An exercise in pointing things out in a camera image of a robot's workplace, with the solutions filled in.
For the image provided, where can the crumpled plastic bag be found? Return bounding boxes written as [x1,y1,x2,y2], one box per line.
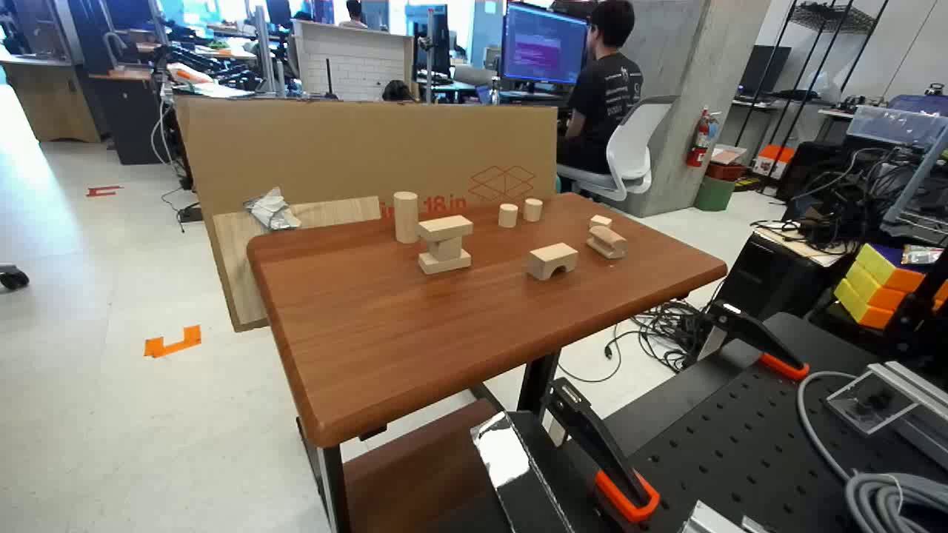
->
[242,187,301,234]

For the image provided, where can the flat wooden block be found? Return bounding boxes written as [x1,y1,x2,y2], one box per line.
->
[415,245,473,277]

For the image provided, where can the person in black shirt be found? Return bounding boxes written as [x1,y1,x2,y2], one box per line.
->
[560,0,646,178]

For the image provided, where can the black clamp orange handle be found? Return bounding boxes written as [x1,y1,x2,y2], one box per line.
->
[539,376,662,526]
[701,299,813,385]

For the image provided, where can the computer monitor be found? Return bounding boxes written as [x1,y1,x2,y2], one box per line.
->
[496,2,591,91]

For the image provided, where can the grey cable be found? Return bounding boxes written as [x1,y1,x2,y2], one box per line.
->
[794,368,948,533]

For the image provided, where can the colourful cube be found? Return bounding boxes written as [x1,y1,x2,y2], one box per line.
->
[831,242,929,331]

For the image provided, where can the white board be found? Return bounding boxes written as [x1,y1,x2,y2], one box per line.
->
[292,20,418,104]

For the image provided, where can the plywood board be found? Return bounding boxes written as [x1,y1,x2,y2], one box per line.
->
[208,193,384,331]

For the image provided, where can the black metal shelf rack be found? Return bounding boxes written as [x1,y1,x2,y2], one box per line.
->
[730,0,893,150]

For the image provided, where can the wooden cabinet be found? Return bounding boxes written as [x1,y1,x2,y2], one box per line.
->
[2,57,102,144]

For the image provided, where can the black table leg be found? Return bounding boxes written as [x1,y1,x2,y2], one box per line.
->
[292,416,351,533]
[514,347,562,416]

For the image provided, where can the large cardboard box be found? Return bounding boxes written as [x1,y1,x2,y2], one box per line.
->
[175,98,562,222]

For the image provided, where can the white office chair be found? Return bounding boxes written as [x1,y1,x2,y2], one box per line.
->
[553,101,676,208]

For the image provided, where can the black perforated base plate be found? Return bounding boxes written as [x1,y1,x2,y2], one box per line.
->
[422,311,948,533]

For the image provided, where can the tall wooden cylinder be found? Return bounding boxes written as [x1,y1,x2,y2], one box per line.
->
[391,188,421,245]

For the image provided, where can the notched wooden block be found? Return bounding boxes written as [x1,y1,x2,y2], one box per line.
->
[415,214,473,254]

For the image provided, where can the red fire extinguisher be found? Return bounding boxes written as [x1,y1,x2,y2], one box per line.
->
[685,104,722,171]

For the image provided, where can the clear plastic box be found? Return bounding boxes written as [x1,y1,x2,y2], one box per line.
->
[824,363,905,437]

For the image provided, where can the wooden arch block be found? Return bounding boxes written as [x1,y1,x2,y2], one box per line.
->
[523,239,579,283]

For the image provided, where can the green bin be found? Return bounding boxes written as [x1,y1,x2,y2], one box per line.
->
[689,174,739,214]

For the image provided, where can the black cable bundle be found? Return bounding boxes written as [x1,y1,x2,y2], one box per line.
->
[560,299,716,385]

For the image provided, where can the shiny metal plate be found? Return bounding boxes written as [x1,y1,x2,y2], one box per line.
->
[468,412,535,493]

